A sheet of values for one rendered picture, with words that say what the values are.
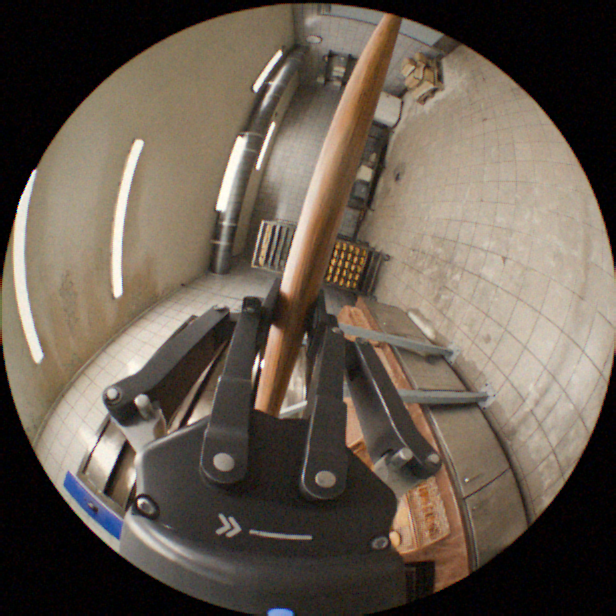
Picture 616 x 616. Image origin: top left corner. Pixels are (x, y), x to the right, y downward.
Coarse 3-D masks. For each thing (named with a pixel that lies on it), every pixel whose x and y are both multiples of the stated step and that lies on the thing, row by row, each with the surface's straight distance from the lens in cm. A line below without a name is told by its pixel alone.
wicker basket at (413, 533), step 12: (360, 456) 102; (432, 480) 84; (408, 492) 75; (420, 492) 78; (432, 492) 81; (408, 504) 73; (420, 504) 76; (432, 504) 80; (396, 516) 103; (408, 516) 73; (420, 516) 75; (432, 516) 79; (444, 516) 82; (396, 528) 104; (408, 528) 98; (420, 528) 74; (444, 528) 82; (408, 540) 98; (420, 540) 94; (432, 540) 78
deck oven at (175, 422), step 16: (256, 352) 191; (208, 368) 157; (256, 368) 209; (256, 384) 234; (192, 400) 138; (176, 416) 131; (352, 416) 151; (80, 464) 141; (80, 480) 140; (96, 496) 132
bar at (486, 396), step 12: (360, 336) 119; (372, 336) 121; (384, 336) 123; (396, 336) 130; (420, 348) 140; (432, 348) 145; (444, 348) 155; (456, 348) 160; (348, 396) 76; (408, 396) 86; (420, 396) 90; (432, 396) 95; (444, 396) 101; (456, 396) 108; (468, 396) 117; (480, 396) 127; (492, 396) 135; (288, 408) 84; (300, 408) 81
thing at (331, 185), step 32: (384, 32) 34; (384, 64) 25; (352, 96) 19; (352, 128) 17; (320, 160) 16; (352, 160) 16; (320, 192) 15; (320, 224) 15; (320, 256) 15; (288, 288) 16; (288, 320) 16; (288, 352) 18; (288, 384) 21
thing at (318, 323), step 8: (320, 288) 20; (320, 296) 18; (320, 304) 16; (320, 312) 15; (312, 320) 16; (320, 320) 14; (312, 328) 15; (320, 328) 14; (312, 336) 14; (320, 336) 14; (312, 344) 15; (312, 352) 15
